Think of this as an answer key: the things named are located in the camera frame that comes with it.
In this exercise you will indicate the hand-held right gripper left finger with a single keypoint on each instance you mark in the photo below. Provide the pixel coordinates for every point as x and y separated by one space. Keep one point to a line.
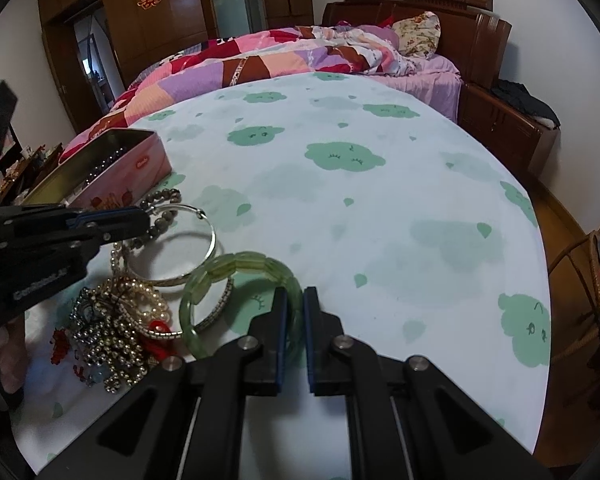
280 340

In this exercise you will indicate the small pearl strand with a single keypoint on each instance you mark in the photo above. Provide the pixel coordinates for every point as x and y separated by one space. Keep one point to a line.
116 257

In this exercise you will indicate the silver bangle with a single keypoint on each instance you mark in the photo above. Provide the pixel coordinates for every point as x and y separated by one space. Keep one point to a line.
212 245

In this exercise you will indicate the rhinestone bangle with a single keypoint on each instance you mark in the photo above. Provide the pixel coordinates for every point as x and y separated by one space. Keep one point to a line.
225 300

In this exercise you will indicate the floral pillow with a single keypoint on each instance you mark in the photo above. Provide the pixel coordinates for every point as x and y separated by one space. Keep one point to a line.
420 32

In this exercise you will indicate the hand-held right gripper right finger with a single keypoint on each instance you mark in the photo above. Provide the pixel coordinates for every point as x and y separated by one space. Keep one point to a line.
308 340

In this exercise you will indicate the person's left hand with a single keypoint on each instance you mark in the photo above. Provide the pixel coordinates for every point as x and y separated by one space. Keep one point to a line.
11 355

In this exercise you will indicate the cluttered sideboard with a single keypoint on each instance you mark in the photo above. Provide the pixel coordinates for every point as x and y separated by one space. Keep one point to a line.
30 170

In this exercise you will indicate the dark clothing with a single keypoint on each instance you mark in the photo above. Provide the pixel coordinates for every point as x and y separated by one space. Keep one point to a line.
522 100

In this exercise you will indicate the wicker chair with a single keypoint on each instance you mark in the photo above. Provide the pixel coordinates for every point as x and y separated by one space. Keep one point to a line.
597 270

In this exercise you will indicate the wooden nightstand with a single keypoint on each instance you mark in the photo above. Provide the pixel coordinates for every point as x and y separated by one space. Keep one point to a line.
505 130

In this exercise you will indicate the wooden headboard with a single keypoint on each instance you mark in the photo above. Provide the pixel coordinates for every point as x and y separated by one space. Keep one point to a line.
470 25

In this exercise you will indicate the patchwork quilt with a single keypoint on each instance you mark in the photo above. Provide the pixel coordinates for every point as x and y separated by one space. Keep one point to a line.
240 65

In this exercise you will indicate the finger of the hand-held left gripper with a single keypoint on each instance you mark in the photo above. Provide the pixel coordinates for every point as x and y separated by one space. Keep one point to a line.
110 217
115 236

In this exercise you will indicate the purple bedsheet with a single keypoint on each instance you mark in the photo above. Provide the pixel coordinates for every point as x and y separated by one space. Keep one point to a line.
435 80

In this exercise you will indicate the wooden wardrobe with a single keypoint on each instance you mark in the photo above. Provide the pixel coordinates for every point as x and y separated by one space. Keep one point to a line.
125 25

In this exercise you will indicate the pink tin box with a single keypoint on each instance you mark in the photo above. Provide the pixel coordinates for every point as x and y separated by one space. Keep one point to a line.
130 165

